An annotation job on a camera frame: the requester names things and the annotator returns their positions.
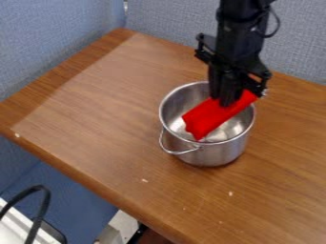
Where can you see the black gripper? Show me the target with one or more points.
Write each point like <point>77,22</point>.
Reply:
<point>234,67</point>

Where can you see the metal pot with handle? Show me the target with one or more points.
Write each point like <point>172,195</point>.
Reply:
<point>223,145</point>

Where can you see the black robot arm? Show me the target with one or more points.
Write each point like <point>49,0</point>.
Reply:
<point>246,23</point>

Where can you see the red block object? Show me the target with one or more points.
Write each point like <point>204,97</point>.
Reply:
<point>208,115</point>

